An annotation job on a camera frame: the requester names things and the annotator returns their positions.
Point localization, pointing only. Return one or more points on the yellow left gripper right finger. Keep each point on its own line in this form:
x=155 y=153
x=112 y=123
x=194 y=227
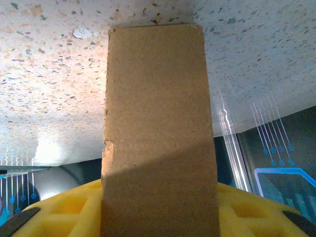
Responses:
x=251 y=217

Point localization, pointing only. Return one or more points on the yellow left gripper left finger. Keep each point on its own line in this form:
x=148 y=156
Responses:
x=69 y=212

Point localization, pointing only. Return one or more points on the brown cardboard paper box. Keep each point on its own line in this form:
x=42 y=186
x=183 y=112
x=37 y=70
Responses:
x=158 y=123

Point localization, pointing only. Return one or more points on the aluminium frame post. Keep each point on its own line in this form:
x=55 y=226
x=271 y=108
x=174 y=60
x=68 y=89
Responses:
x=237 y=168

